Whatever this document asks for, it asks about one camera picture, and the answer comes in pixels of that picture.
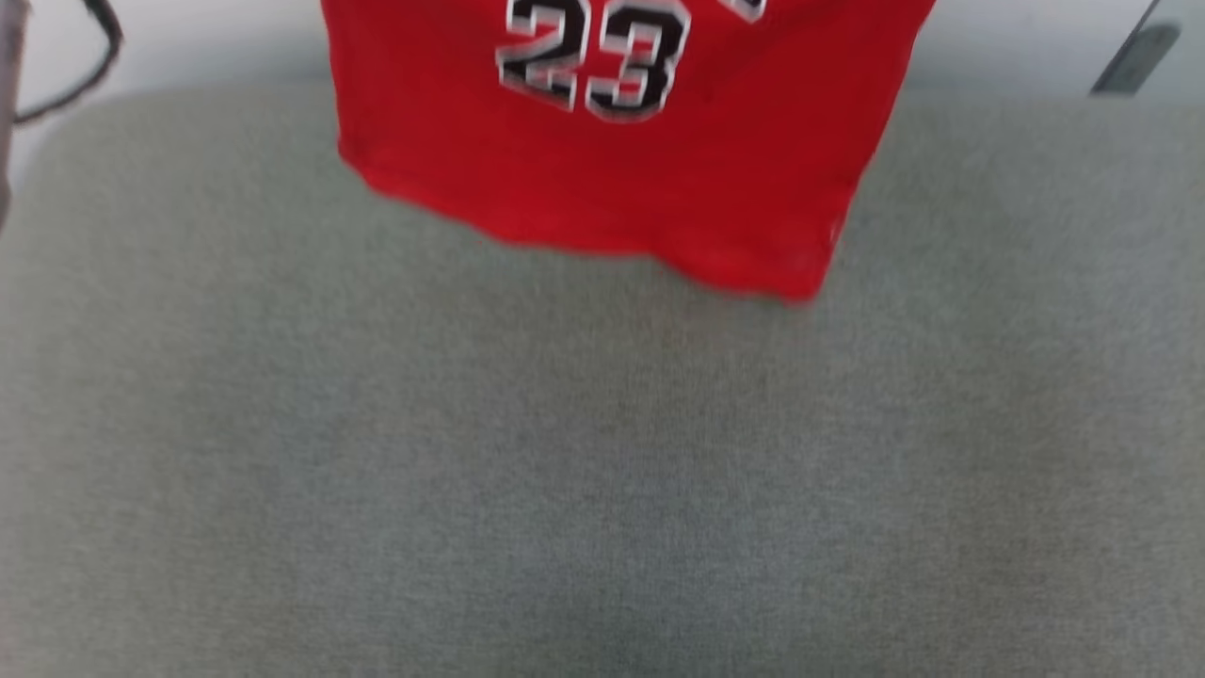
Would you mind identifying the grey-green fabric sofa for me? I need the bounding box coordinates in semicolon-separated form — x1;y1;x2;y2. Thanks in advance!
0;83;1205;678

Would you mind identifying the red basketball jersey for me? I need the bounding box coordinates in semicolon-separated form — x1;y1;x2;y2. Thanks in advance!
318;0;939;304

